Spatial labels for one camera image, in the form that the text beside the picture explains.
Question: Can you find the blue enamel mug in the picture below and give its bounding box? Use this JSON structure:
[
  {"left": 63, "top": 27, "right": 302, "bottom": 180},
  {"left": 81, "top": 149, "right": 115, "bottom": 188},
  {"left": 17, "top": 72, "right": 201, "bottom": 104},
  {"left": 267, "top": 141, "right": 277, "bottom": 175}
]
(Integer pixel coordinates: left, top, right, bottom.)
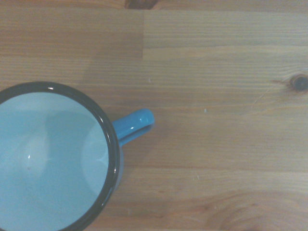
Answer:
[{"left": 0, "top": 81, "right": 155, "bottom": 231}]

